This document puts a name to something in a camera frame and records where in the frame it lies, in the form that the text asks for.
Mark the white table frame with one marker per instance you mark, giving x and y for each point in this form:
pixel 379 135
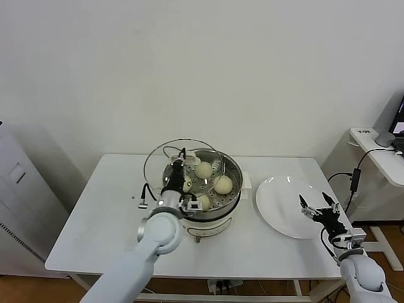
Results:
pixel 221 296

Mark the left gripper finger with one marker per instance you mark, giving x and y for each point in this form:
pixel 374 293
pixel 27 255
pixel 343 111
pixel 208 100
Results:
pixel 182 154
pixel 172 163

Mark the white round plate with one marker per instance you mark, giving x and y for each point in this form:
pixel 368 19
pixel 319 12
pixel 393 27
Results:
pixel 277 205

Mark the white power strip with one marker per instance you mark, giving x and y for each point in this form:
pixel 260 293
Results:
pixel 224 285

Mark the stainless steel steamer basket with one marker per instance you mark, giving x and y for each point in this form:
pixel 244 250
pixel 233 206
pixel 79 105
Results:
pixel 235 172

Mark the grey cylinder speaker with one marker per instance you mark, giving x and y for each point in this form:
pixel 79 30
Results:
pixel 385 139

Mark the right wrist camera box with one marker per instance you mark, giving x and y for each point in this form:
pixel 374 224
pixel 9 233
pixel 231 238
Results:
pixel 355 236

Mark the cream electric cooker base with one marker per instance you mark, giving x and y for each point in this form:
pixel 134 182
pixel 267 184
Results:
pixel 208 225

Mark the light grey cabinet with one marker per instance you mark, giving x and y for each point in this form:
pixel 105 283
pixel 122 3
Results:
pixel 19 189

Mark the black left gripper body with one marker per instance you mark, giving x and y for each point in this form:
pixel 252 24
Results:
pixel 176 178

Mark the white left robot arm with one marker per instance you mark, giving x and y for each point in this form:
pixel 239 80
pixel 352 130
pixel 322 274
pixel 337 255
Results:
pixel 158 233

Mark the black power adapter box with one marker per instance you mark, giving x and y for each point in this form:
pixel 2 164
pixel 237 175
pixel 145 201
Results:
pixel 355 180

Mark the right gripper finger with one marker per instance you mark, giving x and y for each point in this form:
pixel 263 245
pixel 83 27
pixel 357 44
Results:
pixel 307 212
pixel 334 210

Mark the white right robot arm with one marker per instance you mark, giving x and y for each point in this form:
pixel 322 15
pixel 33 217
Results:
pixel 363 277

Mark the dark laptop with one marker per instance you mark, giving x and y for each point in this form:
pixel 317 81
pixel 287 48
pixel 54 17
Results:
pixel 399 123

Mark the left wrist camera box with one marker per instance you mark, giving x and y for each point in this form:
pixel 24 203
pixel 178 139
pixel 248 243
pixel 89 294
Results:
pixel 193 205

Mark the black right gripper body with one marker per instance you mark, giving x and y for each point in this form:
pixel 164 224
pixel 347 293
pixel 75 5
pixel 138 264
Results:
pixel 329 222

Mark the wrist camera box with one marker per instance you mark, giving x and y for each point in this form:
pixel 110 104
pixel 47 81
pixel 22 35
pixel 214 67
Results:
pixel 193 205
pixel 355 236

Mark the white steamed baozi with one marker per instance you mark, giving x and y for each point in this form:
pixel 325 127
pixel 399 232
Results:
pixel 187 184
pixel 205 202
pixel 223 185
pixel 203 170

